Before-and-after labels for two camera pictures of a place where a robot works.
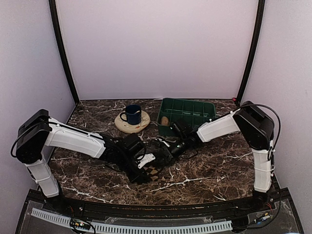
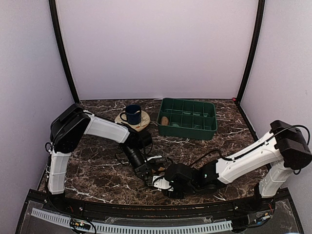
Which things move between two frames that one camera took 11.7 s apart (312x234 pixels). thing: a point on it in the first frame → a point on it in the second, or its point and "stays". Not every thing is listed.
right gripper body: x=183 y=146 → x=188 y=189
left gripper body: x=124 y=164 → x=138 y=168
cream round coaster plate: x=125 y=127 stays
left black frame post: x=62 y=52 stays
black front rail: x=262 y=207 stays
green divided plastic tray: x=183 y=111 stays
